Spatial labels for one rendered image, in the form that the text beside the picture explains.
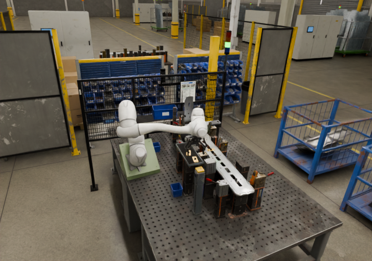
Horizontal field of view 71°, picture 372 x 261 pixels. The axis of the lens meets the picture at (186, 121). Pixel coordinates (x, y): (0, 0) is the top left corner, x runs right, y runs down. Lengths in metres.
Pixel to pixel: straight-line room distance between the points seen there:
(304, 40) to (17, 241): 12.58
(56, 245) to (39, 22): 6.88
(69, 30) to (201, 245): 7.81
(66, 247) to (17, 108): 2.18
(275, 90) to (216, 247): 4.45
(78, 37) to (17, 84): 4.94
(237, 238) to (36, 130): 3.42
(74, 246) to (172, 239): 1.36
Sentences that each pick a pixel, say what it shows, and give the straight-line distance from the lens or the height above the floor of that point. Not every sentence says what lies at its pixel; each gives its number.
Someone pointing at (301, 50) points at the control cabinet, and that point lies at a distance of 13.54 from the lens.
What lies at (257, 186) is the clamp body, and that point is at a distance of 2.41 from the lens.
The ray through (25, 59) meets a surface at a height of 1.60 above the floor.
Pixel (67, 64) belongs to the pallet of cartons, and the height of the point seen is 0.93.
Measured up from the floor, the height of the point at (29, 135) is 0.46.
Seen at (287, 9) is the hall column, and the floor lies 2.25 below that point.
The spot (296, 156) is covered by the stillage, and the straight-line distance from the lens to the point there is 4.62.
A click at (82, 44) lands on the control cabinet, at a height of 1.06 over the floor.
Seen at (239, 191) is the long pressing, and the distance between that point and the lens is 2.26.
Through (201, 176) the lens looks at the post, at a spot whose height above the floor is 1.11.
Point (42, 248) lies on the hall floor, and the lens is 3.39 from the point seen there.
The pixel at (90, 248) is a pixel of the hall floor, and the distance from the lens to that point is 3.22.
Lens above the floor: 2.41
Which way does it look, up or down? 25 degrees down
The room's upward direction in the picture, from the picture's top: 2 degrees clockwise
